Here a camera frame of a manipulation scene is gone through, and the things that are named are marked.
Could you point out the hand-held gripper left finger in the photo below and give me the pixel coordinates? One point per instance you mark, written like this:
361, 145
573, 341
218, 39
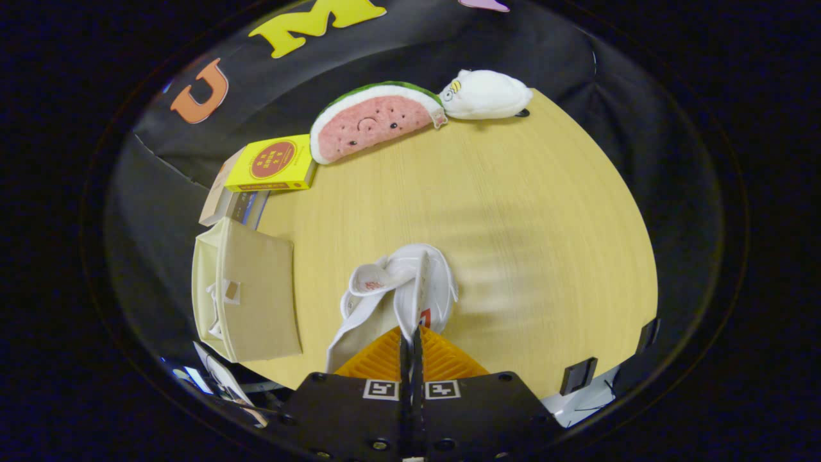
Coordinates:
346, 417

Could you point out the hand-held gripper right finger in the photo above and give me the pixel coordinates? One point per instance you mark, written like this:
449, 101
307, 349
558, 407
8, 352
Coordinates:
487, 417

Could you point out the beige fabric storage box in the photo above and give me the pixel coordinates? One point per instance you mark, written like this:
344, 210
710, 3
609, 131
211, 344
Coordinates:
263, 295

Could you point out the white canvas shoe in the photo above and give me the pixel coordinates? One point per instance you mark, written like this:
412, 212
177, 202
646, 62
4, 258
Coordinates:
410, 276

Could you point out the black table clamp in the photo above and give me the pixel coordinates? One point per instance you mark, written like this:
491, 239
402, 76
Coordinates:
577, 377

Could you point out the blue book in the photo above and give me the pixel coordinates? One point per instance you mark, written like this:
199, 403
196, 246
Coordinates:
247, 205

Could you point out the cream cover book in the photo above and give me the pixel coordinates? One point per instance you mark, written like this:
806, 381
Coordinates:
215, 202

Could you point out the yellow book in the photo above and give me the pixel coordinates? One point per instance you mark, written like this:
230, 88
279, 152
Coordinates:
298, 160

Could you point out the watermelon slice plush toy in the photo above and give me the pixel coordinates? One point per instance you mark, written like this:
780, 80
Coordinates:
372, 125

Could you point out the white plush toy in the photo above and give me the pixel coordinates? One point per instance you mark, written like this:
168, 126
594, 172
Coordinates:
490, 95

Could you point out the black backdrop cloth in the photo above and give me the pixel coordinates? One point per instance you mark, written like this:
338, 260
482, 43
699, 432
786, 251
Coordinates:
577, 96

